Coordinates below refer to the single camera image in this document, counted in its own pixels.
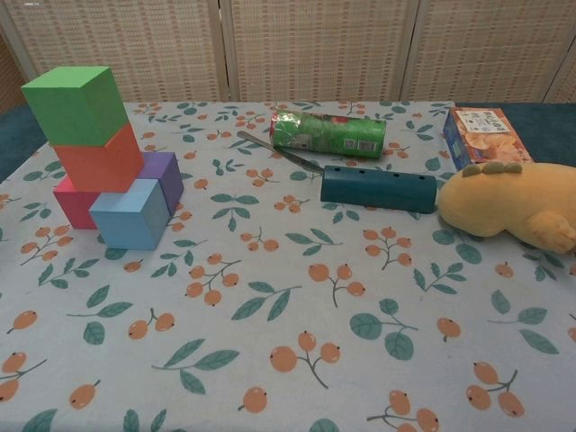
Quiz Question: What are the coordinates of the purple cube block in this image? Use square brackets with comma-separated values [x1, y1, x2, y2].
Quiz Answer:
[137, 151, 185, 216]

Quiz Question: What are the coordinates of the light blue cube block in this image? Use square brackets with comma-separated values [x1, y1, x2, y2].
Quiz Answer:
[88, 178, 169, 251]

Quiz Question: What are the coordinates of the orange cube block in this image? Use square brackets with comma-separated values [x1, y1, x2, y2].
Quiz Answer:
[52, 121, 145, 194]

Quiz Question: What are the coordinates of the pink cube block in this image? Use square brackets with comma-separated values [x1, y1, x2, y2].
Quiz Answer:
[52, 175, 103, 230]

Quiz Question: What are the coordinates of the green cube block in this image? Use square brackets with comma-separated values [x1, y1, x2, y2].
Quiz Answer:
[21, 66, 130, 148]

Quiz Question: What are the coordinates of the metal table knife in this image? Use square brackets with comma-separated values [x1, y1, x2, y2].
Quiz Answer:
[237, 130, 326, 176]

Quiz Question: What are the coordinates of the green crushed snack can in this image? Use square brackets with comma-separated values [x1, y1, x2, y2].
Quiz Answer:
[269, 107, 389, 161]

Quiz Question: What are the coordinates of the teal half-cylinder block with holes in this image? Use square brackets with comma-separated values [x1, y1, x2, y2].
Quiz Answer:
[319, 165, 438, 215]

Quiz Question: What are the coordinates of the floral fruit print tablecloth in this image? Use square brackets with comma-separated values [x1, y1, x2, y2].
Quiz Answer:
[0, 99, 576, 432]

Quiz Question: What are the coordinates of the woven bamboo screen panel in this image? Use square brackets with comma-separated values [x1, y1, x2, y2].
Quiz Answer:
[0, 0, 229, 104]
[219, 0, 422, 104]
[0, 26, 26, 116]
[546, 49, 576, 104]
[402, 0, 576, 104]

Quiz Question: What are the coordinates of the yellow plush dinosaur toy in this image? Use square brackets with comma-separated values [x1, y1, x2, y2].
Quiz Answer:
[437, 161, 576, 257]

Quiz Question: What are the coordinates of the orange blue snack box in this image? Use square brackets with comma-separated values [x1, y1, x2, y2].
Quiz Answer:
[442, 106, 536, 171]

